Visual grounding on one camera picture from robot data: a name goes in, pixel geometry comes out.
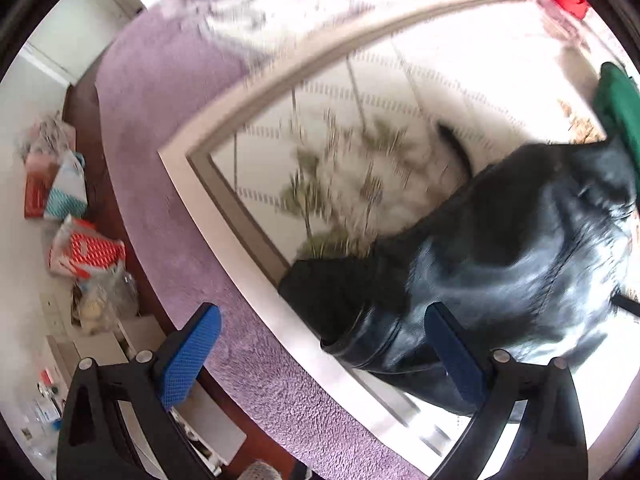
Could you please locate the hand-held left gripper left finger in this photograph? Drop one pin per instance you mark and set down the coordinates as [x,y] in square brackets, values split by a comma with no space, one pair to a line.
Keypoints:
[190,355]

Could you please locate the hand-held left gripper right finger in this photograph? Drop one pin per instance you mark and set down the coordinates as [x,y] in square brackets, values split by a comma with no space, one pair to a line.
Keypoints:
[457,360]

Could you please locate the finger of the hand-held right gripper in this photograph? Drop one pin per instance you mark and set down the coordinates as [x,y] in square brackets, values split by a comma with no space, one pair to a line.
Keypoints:
[627,305]

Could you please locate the black leather jacket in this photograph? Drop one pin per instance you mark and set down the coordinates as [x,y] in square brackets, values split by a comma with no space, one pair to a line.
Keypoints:
[500,260]

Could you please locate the clear plastic bag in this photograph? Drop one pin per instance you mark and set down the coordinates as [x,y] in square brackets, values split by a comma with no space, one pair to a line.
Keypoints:
[105,300]

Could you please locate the person's legs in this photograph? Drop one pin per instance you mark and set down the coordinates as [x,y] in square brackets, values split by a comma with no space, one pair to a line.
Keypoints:
[260,472]

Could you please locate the red and white packet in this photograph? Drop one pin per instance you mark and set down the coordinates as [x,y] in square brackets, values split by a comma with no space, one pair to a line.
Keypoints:
[87,252]

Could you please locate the green garment with white stripes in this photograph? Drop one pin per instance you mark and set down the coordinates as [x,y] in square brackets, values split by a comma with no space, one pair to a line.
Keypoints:
[620,105]

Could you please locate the teal patterned bag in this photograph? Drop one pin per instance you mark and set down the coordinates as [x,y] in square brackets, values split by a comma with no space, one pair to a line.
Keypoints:
[67,190]

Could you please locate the red box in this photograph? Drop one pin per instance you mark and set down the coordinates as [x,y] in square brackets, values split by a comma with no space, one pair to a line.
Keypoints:
[37,190]

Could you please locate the bed with floral cover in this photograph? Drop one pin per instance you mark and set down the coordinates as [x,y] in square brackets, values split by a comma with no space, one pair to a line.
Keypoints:
[165,110]

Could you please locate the crumpled patterned bag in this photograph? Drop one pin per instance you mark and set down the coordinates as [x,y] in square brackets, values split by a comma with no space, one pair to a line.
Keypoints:
[45,132]

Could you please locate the white diamond-pattern mat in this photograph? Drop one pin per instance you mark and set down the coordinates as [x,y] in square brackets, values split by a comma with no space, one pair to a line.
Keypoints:
[400,85]

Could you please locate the white wardrobe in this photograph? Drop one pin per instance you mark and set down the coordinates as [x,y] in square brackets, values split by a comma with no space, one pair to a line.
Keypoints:
[75,25]

